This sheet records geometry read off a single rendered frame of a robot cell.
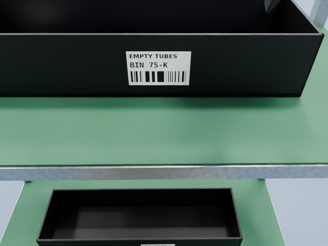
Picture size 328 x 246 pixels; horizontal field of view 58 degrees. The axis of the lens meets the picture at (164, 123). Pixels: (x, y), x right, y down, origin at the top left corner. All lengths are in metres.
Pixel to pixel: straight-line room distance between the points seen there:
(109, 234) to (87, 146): 0.62
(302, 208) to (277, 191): 0.13
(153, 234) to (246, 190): 0.38
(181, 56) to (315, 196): 1.33
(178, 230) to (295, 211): 0.74
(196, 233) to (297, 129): 0.61
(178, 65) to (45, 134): 0.22
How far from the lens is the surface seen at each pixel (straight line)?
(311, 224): 1.58
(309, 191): 1.69
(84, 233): 1.03
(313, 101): 0.55
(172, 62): 0.46
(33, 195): 1.18
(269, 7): 0.36
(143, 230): 1.01
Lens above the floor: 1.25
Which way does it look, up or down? 42 degrees down
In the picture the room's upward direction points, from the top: straight up
